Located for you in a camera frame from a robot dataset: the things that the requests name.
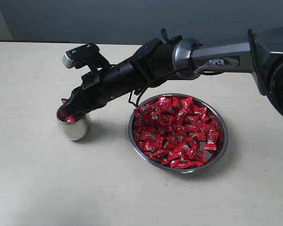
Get candies inside cup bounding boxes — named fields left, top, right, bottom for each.
left=58, top=111, right=78, bottom=123

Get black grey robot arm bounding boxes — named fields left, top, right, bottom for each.
left=61, top=26, right=283, bottom=116

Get pile of red candies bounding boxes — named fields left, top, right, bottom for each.
left=133, top=94, right=220, bottom=170

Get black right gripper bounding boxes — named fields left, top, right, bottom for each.
left=62, top=68, right=137, bottom=117

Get black cable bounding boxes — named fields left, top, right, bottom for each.
left=128, top=28, right=272, bottom=108

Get metal bowl of red candies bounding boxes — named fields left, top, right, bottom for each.
left=128, top=93, right=229, bottom=174

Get stainless steel cup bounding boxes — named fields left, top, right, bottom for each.
left=56, top=107, right=91, bottom=141

